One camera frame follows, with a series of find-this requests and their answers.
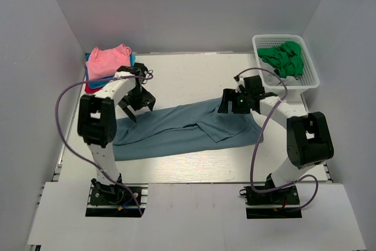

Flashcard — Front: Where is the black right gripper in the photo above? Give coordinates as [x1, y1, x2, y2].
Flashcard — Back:
[219, 88, 252, 114]

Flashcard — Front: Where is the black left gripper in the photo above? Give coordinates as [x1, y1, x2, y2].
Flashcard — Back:
[118, 86, 156, 122]

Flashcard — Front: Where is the grey-blue t-shirt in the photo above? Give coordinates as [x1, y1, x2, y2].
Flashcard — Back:
[113, 98, 261, 161]

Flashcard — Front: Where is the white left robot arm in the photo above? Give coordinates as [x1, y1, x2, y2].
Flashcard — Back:
[78, 75, 156, 203]

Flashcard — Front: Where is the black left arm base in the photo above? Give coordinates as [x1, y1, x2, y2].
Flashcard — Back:
[85, 183, 148, 218]

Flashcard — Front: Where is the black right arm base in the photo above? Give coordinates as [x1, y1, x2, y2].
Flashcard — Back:
[239, 186, 302, 219]

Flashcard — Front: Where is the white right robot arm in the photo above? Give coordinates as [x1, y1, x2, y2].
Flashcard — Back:
[218, 89, 334, 203]

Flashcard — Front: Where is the grey t-shirt in basket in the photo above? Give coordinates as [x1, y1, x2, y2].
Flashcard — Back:
[260, 61, 301, 86]

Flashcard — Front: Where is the blue folded t-shirt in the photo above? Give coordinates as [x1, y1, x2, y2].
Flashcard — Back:
[85, 53, 136, 93]

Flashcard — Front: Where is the red folded t-shirt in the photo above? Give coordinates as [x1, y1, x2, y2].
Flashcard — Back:
[85, 82, 106, 94]

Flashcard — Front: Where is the pink folded t-shirt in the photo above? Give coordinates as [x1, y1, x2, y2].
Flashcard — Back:
[86, 44, 132, 80]

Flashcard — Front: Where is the green t-shirt in basket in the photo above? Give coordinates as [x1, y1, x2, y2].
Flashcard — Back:
[257, 41, 304, 78]

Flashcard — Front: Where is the white plastic laundry basket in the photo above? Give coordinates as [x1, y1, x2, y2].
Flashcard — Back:
[252, 34, 320, 93]

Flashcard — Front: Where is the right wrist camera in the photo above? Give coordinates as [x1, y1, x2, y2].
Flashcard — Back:
[234, 75, 277, 99]

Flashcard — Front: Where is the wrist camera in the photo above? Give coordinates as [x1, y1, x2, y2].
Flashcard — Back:
[115, 62, 149, 80]
[234, 75, 277, 99]

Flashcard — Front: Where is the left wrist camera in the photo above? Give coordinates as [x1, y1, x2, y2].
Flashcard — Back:
[115, 62, 149, 80]

